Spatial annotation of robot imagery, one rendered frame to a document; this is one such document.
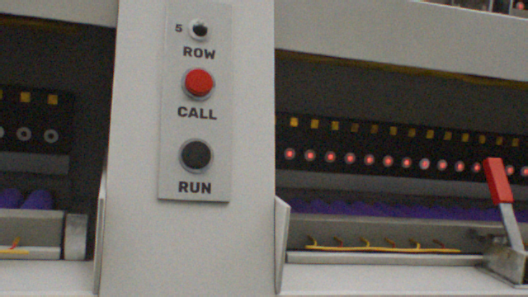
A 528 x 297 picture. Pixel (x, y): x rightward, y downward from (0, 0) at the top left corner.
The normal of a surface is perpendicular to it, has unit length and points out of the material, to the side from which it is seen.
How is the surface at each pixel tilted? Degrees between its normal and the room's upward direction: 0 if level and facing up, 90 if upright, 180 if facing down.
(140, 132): 90
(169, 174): 90
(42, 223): 112
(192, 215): 90
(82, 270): 22
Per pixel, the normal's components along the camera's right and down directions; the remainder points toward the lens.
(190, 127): 0.28, -0.22
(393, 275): 0.11, -0.99
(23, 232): 0.26, 0.15
